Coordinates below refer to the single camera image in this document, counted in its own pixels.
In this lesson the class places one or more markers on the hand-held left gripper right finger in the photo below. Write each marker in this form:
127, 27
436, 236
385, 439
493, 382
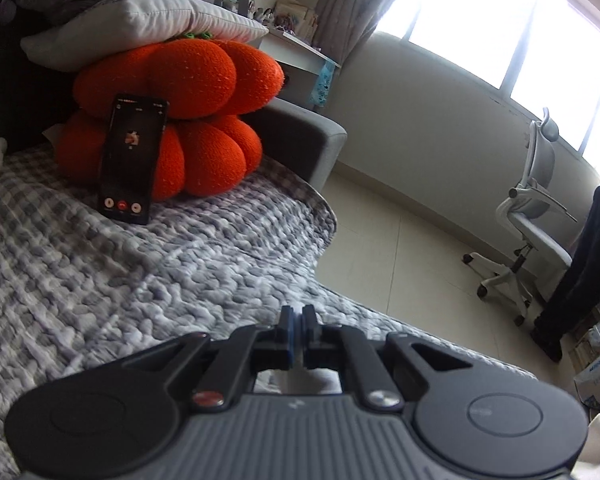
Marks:
307, 340

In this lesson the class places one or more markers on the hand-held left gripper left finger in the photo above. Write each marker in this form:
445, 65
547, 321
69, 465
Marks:
286, 340

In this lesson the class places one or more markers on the white printed t-shirt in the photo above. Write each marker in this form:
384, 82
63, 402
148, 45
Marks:
300, 382

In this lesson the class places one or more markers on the grey checked quilt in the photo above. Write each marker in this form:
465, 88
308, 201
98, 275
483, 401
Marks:
130, 270

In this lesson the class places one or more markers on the dark grey sofa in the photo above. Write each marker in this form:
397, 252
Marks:
300, 130

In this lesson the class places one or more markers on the black smartphone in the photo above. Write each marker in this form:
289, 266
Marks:
130, 160

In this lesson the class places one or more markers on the grey office chair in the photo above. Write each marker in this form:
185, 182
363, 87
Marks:
540, 230

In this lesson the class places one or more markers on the blue printed sheet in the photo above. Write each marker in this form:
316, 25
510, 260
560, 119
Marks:
325, 82

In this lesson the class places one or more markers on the orange pumpkin cushion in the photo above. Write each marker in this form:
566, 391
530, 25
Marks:
200, 75

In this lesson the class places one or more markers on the white bookshelf desk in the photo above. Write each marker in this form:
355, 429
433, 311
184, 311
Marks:
300, 55

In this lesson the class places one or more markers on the white cardboard box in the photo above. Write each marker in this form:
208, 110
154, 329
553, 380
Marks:
597, 375

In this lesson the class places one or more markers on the grey patterned curtain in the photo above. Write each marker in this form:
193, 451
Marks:
360, 0

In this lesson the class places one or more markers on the light grey pillow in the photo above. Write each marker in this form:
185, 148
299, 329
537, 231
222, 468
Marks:
155, 15

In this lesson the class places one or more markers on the window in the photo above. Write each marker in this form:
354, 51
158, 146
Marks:
480, 20

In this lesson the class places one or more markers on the purple pompom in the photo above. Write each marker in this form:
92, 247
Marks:
6, 10

